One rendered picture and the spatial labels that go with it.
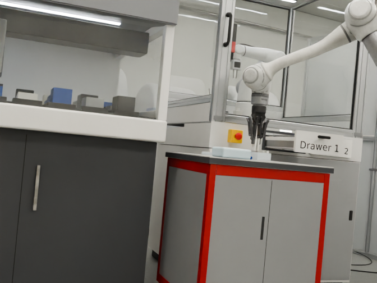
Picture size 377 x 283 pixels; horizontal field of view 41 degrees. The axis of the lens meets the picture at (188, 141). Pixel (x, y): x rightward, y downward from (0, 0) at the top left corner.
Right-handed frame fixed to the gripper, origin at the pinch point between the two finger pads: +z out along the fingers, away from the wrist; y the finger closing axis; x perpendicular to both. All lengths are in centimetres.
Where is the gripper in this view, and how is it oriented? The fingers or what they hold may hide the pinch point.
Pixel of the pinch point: (255, 144)
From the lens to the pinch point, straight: 262.1
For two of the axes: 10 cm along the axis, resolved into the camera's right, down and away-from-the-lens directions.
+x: -4.4, -0.3, 9.0
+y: 8.9, 0.9, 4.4
